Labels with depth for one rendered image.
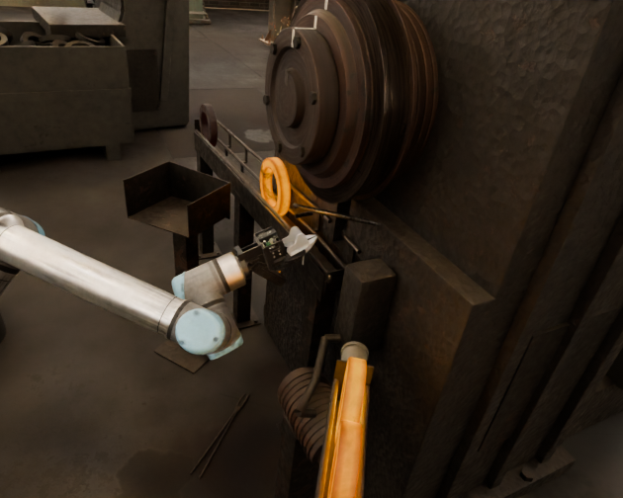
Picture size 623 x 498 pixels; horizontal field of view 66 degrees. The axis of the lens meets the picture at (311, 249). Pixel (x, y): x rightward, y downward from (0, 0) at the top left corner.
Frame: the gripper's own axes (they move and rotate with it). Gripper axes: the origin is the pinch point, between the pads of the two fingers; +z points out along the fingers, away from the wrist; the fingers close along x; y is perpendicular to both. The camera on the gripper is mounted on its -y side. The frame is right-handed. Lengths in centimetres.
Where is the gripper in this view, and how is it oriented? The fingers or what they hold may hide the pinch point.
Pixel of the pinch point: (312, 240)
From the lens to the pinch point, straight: 124.1
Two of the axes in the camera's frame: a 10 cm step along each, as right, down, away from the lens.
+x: -4.3, -5.2, 7.3
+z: 8.8, -4.1, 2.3
